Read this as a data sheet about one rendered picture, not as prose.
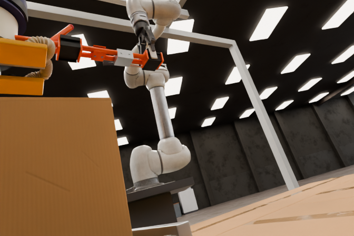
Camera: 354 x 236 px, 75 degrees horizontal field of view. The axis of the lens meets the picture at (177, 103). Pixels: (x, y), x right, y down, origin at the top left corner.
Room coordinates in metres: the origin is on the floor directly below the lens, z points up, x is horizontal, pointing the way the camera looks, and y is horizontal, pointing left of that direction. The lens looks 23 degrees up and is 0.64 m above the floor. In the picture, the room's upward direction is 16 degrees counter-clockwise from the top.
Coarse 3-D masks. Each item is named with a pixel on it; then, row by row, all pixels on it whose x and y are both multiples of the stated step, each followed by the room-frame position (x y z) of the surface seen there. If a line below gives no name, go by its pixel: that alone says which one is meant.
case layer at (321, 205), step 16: (352, 176) 1.27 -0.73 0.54; (288, 192) 1.41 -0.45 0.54; (304, 192) 1.16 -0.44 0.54; (320, 192) 1.01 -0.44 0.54; (336, 192) 0.87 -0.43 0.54; (352, 192) 0.77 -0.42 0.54; (240, 208) 1.27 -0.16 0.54; (256, 208) 1.07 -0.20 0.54; (272, 208) 0.93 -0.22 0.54; (288, 208) 0.82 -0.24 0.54; (304, 208) 0.73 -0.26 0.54; (320, 208) 0.66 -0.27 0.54; (336, 208) 0.61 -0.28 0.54; (352, 208) 0.56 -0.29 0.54; (208, 224) 0.98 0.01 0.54; (224, 224) 0.85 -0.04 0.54; (240, 224) 0.76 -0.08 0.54; (256, 224) 0.69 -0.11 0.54; (272, 224) 0.63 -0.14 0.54; (288, 224) 0.58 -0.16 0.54; (304, 224) 0.54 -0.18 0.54; (320, 224) 0.50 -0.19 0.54; (336, 224) 0.47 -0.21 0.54; (352, 224) 0.44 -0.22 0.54
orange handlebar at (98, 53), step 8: (24, 40) 0.60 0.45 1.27; (88, 48) 0.72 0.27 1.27; (96, 48) 0.74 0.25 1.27; (104, 48) 0.75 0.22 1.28; (88, 56) 0.76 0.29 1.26; (96, 56) 0.77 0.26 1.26; (104, 56) 0.78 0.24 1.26; (112, 56) 0.81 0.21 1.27; (136, 56) 0.84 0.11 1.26; (144, 56) 0.86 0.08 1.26
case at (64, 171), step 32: (0, 128) 0.42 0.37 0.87; (32, 128) 0.45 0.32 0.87; (64, 128) 0.49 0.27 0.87; (96, 128) 0.53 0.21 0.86; (0, 160) 0.42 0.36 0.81; (32, 160) 0.45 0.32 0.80; (64, 160) 0.49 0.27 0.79; (96, 160) 0.53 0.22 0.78; (0, 192) 0.43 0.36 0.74; (32, 192) 0.45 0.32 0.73; (64, 192) 0.49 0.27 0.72; (96, 192) 0.52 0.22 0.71; (0, 224) 0.43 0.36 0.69; (32, 224) 0.45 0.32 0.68; (64, 224) 0.48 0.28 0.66; (96, 224) 0.52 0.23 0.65; (128, 224) 0.56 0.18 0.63
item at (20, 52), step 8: (0, 40) 0.47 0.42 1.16; (8, 40) 0.48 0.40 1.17; (16, 40) 0.49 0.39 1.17; (0, 48) 0.49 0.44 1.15; (8, 48) 0.50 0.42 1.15; (16, 48) 0.51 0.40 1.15; (24, 48) 0.51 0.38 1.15; (32, 48) 0.52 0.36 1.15; (40, 48) 0.53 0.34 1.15; (0, 56) 0.52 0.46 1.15; (8, 56) 0.53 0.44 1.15; (16, 56) 0.53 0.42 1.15; (24, 56) 0.54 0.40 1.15; (32, 56) 0.55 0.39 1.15; (40, 56) 0.56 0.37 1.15; (16, 64) 0.57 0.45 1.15; (24, 64) 0.58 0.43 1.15; (32, 64) 0.58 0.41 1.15; (40, 64) 0.59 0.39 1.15
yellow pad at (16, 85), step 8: (0, 80) 0.62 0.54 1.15; (8, 80) 0.63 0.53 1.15; (16, 80) 0.64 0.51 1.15; (24, 80) 0.66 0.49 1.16; (32, 80) 0.67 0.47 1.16; (40, 80) 0.68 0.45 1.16; (0, 88) 0.66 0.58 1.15; (8, 88) 0.67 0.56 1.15; (16, 88) 0.69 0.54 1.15; (24, 88) 0.70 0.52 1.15; (32, 88) 0.71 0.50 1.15; (40, 88) 0.72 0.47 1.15
